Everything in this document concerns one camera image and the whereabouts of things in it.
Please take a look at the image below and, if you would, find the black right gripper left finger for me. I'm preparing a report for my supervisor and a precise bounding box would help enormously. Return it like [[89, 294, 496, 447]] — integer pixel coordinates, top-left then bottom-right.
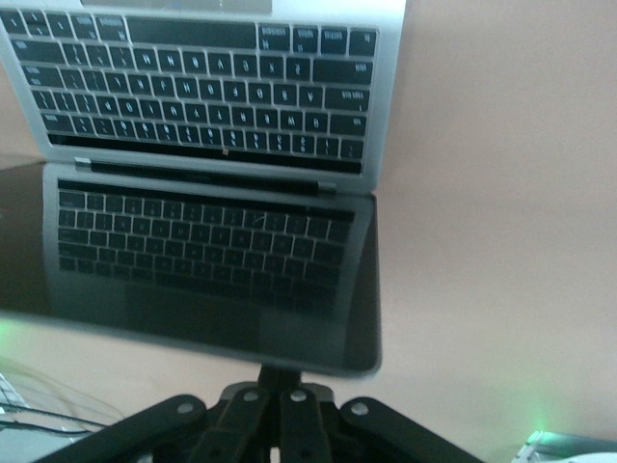
[[47, 364, 282, 463]]

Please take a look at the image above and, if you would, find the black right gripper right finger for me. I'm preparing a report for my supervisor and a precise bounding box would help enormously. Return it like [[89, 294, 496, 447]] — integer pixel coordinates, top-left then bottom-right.
[[280, 364, 489, 463]]

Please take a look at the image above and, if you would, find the silver grey laptop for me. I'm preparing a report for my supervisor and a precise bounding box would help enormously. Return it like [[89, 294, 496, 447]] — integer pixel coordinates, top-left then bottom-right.
[[0, 0, 409, 382]]

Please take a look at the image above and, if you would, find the long black table cable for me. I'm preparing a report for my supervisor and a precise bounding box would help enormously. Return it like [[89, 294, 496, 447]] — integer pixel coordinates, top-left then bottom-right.
[[0, 402, 111, 432]]

